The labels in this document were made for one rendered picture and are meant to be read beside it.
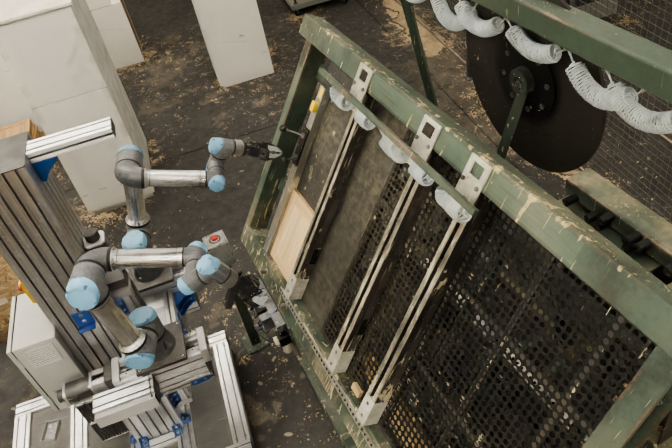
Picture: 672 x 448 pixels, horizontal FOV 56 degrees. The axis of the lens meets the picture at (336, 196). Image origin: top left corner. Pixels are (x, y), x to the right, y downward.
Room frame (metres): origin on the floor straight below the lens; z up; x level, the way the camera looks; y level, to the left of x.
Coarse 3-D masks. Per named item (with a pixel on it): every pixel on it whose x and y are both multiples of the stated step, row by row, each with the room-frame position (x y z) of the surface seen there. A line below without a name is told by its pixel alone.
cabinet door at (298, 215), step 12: (288, 204) 2.43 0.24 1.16; (300, 204) 2.35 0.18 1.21; (288, 216) 2.39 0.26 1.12; (300, 216) 2.31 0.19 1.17; (312, 216) 2.23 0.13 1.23; (288, 228) 2.35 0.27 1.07; (300, 228) 2.27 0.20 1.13; (276, 240) 2.39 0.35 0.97; (288, 240) 2.31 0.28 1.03; (300, 240) 2.23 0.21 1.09; (276, 252) 2.34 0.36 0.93; (288, 252) 2.26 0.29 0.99; (288, 264) 2.22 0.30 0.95; (288, 276) 2.17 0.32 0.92
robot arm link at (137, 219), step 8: (120, 152) 2.43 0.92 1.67; (128, 152) 2.42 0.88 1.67; (136, 152) 2.44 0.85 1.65; (120, 160) 2.36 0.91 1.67; (136, 160) 2.38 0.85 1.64; (128, 192) 2.39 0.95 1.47; (136, 192) 2.39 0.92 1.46; (128, 200) 2.40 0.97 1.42; (136, 200) 2.39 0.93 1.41; (128, 208) 2.40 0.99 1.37; (136, 208) 2.39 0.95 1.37; (144, 208) 2.42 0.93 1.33; (128, 216) 2.41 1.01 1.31; (136, 216) 2.39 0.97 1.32; (144, 216) 2.41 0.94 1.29; (128, 224) 2.39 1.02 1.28; (136, 224) 2.38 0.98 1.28; (144, 224) 2.39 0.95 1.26
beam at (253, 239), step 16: (256, 240) 2.50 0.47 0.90; (256, 256) 2.43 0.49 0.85; (272, 272) 2.25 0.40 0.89; (288, 320) 1.98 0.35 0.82; (304, 320) 1.89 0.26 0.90; (304, 336) 1.83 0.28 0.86; (320, 336) 1.79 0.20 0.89; (304, 352) 1.78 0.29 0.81; (320, 368) 1.65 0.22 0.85; (336, 400) 1.49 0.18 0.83; (352, 400) 1.43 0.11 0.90; (352, 432) 1.34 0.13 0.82; (368, 432) 1.28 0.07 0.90
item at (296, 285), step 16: (368, 80) 2.19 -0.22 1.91; (336, 96) 2.16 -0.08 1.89; (368, 96) 2.20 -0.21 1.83; (352, 112) 2.24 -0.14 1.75; (352, 128) 2.19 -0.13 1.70; (352, 144) 2.17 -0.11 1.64; (336, 160) 2.19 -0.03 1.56; (352, 160) 2.16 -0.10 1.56; (336, 176) 2.14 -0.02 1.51; (336, 192) 2.13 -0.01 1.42; (320, 208) 2.14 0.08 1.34; (336, 208) 2.13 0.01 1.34; (320, 224) 2.10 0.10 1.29; (304, 240) 2.12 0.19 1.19; (320, 240) 2.09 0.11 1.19; (304, 256) 2.07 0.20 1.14; (304, 272) 2.06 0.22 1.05; (288, 288) 2.06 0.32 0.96; (304, 288) 2.05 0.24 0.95
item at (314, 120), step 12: (324, 96) 2.54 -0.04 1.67; (324, 108) 2.54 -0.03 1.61; (312, 120) 2.52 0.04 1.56; (312, 132) 2.51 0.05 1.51; (312, 144) 2.50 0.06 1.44; (300, 168) 2.48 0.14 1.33; (288, 180) 2.49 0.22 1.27; (288, 192) 2.45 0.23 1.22; (276, 216) 2.45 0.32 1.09; (276, 228) 2.41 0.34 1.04
